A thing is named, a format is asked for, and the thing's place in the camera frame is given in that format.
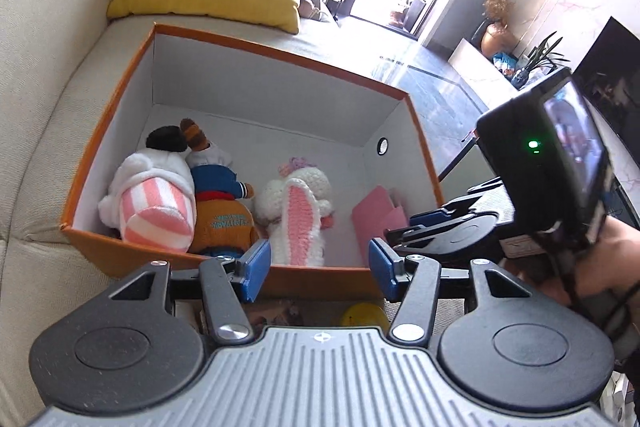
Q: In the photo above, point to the white television cabinet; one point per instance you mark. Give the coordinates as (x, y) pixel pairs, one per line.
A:
(480, 67)

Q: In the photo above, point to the copper vase with dried flowers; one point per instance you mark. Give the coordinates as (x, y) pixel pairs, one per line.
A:
(497, 37)

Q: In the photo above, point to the blue white packet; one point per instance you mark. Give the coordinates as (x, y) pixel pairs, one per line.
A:
(505, 63)

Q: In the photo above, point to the beige fabric sofa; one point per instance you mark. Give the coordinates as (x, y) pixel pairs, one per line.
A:
(50, 57)

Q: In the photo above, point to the pink flat holder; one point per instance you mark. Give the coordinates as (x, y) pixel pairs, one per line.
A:
(372, 217)

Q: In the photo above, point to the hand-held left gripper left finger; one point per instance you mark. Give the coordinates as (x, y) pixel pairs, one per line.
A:
(256, 269)

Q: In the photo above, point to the brown bear plush toy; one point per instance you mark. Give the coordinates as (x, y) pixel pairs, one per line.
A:
(220, 222)

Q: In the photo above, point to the white pink striped plush toy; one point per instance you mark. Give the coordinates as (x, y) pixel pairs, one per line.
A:
(160, 212)

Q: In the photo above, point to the black television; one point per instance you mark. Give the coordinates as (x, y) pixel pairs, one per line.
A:
(612, 82)

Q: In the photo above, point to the white crochet bunny plush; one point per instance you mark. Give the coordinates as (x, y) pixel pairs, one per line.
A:
(295, 207)

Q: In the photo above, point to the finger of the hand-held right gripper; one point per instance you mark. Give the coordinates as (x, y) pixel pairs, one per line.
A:
(431, 217)
(445, 239)

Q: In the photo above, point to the grey coffee table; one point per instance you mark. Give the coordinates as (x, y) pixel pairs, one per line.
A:
(475, 164)

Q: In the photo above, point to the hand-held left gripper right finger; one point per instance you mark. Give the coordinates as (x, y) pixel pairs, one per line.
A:
(381, 269)

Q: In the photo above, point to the orange cardboard box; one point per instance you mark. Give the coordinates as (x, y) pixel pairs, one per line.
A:
(280, 72)

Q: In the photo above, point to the yellow ball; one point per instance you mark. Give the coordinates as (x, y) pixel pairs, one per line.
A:
(365, 314)

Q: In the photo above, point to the person's right hand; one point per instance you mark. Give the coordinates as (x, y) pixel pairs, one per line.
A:
(612, 257)

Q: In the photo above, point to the green potted plant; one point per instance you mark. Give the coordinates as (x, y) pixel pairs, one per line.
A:
(545, 54)

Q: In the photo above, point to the brown patterned object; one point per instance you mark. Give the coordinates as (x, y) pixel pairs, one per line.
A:
(280, 312)

